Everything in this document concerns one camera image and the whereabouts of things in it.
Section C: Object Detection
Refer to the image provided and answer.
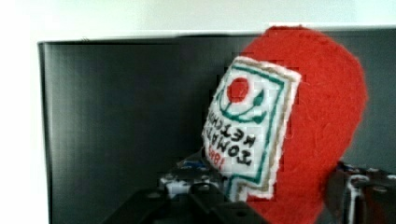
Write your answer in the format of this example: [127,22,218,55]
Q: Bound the black toy oven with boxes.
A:
[36,27,396,224]

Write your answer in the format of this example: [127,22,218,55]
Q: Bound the red felt ketchup bottle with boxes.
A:
[202,26,367,224]

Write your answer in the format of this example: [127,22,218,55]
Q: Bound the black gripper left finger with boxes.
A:
[103,157,268,224]

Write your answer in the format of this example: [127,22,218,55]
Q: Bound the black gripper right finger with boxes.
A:
[324,161,396,224]

